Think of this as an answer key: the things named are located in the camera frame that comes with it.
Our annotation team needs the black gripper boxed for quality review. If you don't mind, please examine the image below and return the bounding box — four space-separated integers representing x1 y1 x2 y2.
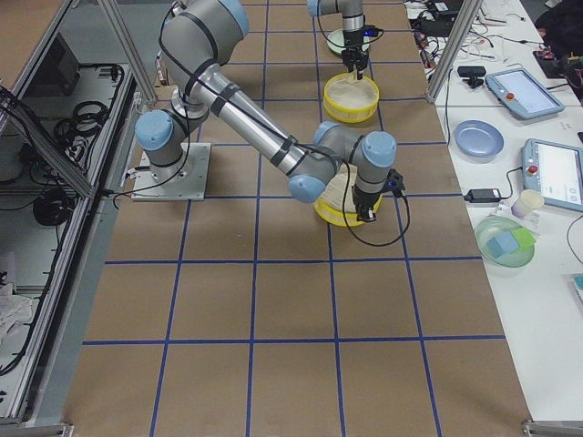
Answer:
353 188 382 222
342 29 369 80

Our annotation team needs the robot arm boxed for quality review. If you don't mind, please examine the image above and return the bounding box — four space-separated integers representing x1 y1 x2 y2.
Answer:
307 0 378 80
135 1 404 222

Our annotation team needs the yellow steamer basket centre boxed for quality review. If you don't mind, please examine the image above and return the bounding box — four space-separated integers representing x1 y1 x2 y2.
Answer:
322 73 380 124

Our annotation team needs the pale green plate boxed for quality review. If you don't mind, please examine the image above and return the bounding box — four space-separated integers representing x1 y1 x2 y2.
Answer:
326 28 370 57

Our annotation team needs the black power adapter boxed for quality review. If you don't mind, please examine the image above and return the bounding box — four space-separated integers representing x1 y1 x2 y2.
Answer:
464 188 503 204

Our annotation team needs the black webcam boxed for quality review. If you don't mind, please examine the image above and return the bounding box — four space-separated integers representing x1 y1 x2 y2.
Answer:
457 66 486 89

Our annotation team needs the blue plate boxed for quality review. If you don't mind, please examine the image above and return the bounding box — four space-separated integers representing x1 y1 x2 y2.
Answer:
454 119 505 163

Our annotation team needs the green bowl with sponges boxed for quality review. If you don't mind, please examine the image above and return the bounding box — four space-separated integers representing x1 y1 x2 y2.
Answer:
475 216 536 268

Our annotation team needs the teach pendant upper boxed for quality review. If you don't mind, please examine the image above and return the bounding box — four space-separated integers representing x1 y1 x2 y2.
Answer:
484 68 565 119

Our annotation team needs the teach pendant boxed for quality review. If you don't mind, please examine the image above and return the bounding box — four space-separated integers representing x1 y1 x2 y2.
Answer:
521 138 582 212
484 68 565 119

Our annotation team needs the paper cup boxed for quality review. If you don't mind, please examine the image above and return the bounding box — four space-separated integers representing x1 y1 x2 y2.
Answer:
511 189 545 219

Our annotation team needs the teach pendant lower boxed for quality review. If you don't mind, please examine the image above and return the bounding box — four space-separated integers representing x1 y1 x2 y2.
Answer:
521 138 582 212

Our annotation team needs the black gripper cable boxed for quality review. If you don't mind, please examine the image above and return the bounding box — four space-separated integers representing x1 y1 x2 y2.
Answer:
339 163 414 248

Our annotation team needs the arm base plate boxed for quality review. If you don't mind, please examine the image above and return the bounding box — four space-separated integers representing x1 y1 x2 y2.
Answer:
130 142 211 201

